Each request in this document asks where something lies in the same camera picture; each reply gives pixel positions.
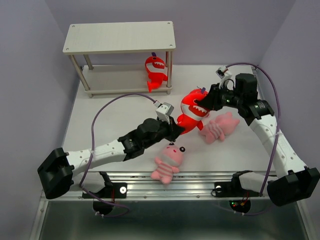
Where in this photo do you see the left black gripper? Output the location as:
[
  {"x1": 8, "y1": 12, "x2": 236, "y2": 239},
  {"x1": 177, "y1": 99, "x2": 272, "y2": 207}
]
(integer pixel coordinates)
[{"x1": 143, "y1": 114, "x2": 184, "y2": 149}]

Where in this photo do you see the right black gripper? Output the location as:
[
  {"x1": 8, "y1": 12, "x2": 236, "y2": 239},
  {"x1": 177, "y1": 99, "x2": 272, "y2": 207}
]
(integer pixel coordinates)
[{"x1": 196, "y1": 82, "x2": 244, "y2": 111}]

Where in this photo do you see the red shark plush purple tag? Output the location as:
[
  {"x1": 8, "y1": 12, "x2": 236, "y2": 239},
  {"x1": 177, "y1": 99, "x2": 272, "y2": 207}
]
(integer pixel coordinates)
[{"x1": 177, "y1": 87, "x2": 210, "y2": 135}]

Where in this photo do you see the pink frog plush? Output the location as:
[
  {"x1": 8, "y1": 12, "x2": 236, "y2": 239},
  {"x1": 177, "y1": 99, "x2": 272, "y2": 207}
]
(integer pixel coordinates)
[
  {"x1": 150, "y1": 142, "x2": 186, "y2": 185},
  {"x1": 199, "y1": 112, "x2": 240, "y2": 144}
]

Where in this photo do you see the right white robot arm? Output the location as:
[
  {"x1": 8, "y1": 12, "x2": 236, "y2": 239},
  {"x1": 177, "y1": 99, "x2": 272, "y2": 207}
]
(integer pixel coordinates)
[{"x1": 196, "y1": 73, "x2": 320, "y2": 207}]

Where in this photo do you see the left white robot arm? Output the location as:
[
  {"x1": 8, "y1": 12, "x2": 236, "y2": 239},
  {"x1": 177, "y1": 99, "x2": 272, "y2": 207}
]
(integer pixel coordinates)
[{"x1": 37, "y1": 117, "x2": 185, "y2": 200}]

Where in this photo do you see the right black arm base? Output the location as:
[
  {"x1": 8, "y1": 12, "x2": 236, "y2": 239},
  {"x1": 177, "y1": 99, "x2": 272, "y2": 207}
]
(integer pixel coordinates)
[{"x1": 211, "y1": 170, "x2": 259, "y2": 198}]

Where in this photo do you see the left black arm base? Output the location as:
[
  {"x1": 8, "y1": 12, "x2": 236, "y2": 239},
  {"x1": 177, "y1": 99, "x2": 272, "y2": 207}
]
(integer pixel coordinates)
[{"x1": 83, "y1": 171, "x2": 128, "y2": 199}]

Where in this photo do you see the white two-tier shelf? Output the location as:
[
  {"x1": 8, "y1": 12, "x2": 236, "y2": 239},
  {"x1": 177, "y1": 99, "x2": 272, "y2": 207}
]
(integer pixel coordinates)
[{"x1": 62, "y1": 20, "x2": 176, "y2": 98}]

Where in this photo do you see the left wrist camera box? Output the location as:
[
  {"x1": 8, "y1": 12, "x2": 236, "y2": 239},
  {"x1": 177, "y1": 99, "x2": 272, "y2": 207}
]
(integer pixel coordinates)
[{"x1": 153, "y1": 101, "x2": 174, "y2": 124}]

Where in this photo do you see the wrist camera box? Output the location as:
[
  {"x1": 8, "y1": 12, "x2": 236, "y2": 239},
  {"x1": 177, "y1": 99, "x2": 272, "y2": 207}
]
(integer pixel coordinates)
[
  {"x1": 216, "y1": 66, "x2": 232, "y2": 80},
  {"x1": 153, "y1": 101, "x2": 174, "y2": 124}
]

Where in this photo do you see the aluminium rail frame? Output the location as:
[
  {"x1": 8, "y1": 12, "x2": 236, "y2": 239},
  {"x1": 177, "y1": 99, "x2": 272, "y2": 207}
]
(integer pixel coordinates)
[{"x1": 41, "y1": 65, "x2": 309, "y2": 202}]

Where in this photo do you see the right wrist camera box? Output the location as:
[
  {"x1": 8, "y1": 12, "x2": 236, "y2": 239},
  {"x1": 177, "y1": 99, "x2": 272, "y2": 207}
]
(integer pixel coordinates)
[{"x1": 216, "y1": 66, "x2": 232, "y2": 80}]

